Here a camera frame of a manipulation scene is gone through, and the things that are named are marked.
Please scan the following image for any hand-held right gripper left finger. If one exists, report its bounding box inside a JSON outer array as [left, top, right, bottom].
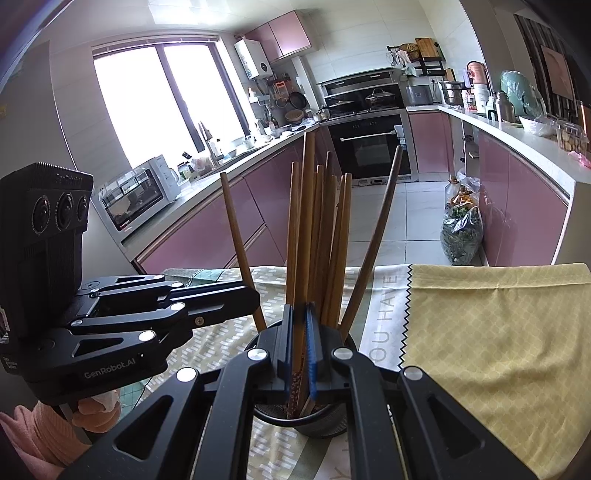
[[58, 302, 296, 480]]

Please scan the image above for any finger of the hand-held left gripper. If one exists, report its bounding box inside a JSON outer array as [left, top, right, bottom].
[[68, 284, 262, 345], [81, 274, 186, 299]]

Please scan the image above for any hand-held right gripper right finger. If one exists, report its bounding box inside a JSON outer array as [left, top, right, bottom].
[[304, 301, 539, 480]]

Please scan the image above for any wooden chopstick red floral handle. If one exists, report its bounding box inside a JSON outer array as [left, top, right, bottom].
[[286, 130, 317, 418], [219, 171, 269, 333]]

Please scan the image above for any black mesh utensil holder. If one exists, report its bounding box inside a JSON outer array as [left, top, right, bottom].
[[245, 323, 360, 438]]

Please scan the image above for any bunch of wooden chopsticks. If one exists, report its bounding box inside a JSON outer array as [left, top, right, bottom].
[[284, 145, 403, 333]]

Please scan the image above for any person's left hand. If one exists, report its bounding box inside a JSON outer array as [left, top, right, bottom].
[[76, 391, 122, 435]]

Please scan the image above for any sink counter with pink cabinets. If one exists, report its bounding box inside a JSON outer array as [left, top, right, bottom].
[[121, 131, 333, 276]]

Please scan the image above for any white toaster oven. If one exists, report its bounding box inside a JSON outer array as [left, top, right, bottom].
[[99, 154, 181, 232]]

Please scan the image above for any steel sink faucet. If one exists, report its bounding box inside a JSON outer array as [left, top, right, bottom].
[[198, 121, 222, 168]]

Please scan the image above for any patterned yellow green tablecloth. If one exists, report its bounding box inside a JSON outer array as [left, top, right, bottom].
[[139, 262, 591, 480]]

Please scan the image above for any kitchen window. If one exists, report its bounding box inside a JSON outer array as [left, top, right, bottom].
[[92, 41, 245, 169]]

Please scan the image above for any bag of green vegetables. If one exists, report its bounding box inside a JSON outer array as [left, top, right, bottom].
[[440, 205, 485, 266]]

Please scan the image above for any black built-in oven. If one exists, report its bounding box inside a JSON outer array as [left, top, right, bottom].
[[327, 113, 413, 183]]

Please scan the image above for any island counter with pink cabinets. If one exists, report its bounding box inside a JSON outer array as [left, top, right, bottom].
[[409, 104, 591, 268]]

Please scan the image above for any black range hood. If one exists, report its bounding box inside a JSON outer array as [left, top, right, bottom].
[[318, 69, 400, 100]]

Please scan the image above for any stainless steel stock pot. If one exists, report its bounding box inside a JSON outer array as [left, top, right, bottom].
[[440, 80, 466, 105]]

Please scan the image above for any stainless steel thermos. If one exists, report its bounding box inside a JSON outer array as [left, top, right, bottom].
[[494, 91, 515, 123]]

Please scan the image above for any white bowl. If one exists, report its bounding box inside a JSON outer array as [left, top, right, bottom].
[[519, 115, 555, 137]]

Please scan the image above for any pink electric kettle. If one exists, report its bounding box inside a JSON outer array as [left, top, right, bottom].
[[465, 61, 490, 93]]

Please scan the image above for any teal appliance in plastic wrap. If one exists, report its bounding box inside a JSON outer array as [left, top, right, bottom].
[[500, 70, 546, 120]]

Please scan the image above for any clear plastic cookie container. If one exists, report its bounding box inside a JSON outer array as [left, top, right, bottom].
[[554, 121, 590, 152]]

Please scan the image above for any white wall water heater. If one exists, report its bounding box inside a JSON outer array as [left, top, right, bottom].
[[234, 39, 271, 79]]

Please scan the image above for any pink wall cabinet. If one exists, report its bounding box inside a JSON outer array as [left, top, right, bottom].
[[245, 10, 312, 63]]

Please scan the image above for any black wall rack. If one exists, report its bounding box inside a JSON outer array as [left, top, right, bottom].
[[387, 38, 447, 79]]

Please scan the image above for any wooden slat wall panel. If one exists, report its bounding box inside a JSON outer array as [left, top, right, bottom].
[[515, 14, 583, 116]]

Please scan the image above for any pink wall picture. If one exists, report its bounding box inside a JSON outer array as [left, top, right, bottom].
[[540, 45, 575, 95]]

